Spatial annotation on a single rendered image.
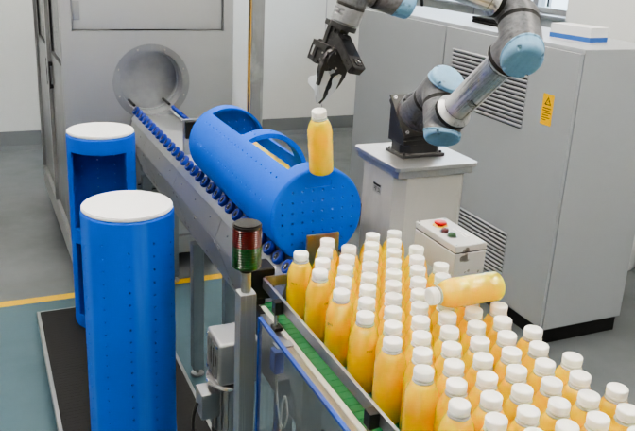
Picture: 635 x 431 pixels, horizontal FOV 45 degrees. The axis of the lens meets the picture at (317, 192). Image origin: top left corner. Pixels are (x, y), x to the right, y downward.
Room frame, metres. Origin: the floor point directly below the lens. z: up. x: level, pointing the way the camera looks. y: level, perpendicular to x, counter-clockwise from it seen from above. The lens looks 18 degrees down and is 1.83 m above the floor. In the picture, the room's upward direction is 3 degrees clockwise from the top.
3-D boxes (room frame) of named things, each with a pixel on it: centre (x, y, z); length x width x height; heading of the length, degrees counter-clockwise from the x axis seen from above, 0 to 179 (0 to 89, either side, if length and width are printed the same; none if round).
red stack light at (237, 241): (1.51, 0.15, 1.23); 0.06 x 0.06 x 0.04
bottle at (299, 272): (1.79, 0.03, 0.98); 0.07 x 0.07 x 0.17
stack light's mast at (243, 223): (1.51, 0.15, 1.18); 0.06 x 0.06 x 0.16
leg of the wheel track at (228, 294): (2.99, 0.36, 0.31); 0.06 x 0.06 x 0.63; 25
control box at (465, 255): (1.95, -0.37, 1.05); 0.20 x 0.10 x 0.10; 25
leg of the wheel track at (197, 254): (2.93, 0.49, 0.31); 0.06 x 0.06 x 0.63; 25
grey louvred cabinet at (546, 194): (4.42, -0.90, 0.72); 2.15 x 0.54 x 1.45; 25
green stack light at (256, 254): (1.51, 0.15, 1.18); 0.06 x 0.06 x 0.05
